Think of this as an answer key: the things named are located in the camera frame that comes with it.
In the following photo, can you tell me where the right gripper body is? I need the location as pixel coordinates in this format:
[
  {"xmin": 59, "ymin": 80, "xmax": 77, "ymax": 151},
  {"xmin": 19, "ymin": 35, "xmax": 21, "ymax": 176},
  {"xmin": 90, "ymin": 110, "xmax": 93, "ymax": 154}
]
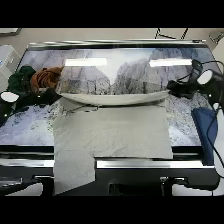
[{"xmin": 166, "ymin": 79, "xmax": 197, "ymax": 100}]

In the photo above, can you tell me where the grey garment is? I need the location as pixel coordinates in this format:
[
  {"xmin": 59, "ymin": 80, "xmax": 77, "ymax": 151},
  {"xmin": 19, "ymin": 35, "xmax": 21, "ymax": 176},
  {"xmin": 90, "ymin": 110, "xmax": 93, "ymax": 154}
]
[{"xmin": 52, "ymin": 89, "xmax": 175, "ymax": 196}]

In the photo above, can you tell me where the blue garment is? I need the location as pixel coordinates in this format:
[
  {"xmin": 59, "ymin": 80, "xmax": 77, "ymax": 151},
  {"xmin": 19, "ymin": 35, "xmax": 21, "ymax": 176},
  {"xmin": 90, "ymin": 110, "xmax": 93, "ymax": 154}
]
[{"xmin": 191, "ymin": 106, "xmax": 220, "ymax": 166}]

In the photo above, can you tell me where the brown garment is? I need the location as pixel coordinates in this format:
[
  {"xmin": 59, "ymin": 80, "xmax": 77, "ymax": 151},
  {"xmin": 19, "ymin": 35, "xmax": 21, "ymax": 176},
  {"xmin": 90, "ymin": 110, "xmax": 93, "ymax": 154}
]
[{"xmin": 30, "ymin": 66, "xmax": 65, "ymax": 92}]

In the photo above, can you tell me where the dark green garment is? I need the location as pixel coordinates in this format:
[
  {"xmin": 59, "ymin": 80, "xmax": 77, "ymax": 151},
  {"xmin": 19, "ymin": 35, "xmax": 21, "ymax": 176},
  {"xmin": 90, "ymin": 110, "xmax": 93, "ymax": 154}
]
[{"xmin": 6, "ymin": 65, "xmax": 38, "ymax": 98}]

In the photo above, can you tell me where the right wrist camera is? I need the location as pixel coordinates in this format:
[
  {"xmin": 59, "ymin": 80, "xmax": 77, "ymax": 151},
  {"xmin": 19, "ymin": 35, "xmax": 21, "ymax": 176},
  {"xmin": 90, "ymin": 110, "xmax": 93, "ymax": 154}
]
[{"xmin": 190, "ymin": 59, "xmax": 204, "ymax": 80}]

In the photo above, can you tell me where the black cable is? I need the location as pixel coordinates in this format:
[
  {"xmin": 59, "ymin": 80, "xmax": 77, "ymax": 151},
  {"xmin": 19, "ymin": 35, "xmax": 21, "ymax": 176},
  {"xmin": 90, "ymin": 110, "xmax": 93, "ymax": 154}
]
[{"xmin": 206, "ymin": 103, "xmax": 224, "ymax": 178}]

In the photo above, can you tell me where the silver frame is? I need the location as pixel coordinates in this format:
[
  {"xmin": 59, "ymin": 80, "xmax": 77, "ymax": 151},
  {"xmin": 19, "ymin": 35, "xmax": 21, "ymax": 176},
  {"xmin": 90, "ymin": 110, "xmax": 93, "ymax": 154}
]
[{"xmin": 0, "ymin": 39, "xmax": 224, "ymax": 197}]

